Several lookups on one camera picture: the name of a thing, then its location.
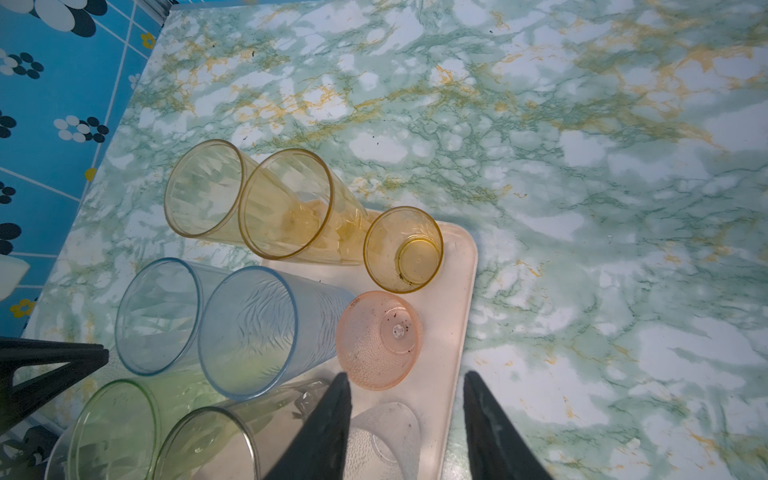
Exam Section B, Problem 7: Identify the small yellow glass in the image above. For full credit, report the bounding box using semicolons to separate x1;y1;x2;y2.
363;206;444;294

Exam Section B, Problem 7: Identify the blue frosted tall glass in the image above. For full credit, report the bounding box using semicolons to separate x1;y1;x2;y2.
198;266;355;401

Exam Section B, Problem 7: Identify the amber tall glass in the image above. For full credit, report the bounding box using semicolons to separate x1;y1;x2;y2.
238;148;373;265
164;139;258;246

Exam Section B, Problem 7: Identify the green clear glass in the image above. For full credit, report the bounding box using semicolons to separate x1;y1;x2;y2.
67;369;225;479

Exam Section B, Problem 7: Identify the white frosted glass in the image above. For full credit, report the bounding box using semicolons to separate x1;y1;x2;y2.
343;402;421;479

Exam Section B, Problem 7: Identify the beige plastic tray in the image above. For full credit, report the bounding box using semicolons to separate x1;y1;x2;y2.
251;220;479;480

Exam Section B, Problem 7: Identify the grey smoky tall glass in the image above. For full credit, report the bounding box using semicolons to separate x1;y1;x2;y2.
153;379;329;479

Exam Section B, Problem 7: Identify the small pink frosted glass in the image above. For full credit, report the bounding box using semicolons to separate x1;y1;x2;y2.
336;291;424;391

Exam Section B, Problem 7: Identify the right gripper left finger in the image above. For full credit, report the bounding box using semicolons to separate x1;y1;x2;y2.
266;372;352;479

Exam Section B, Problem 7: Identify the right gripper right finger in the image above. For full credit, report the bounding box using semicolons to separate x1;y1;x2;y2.
463;371;553;480

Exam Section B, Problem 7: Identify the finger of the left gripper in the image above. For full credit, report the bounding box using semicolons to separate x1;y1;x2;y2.
1;353;109;434
1;337;109;366

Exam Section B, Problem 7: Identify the blue clear faceted glass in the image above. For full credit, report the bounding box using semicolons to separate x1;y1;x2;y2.
114;257;230;377

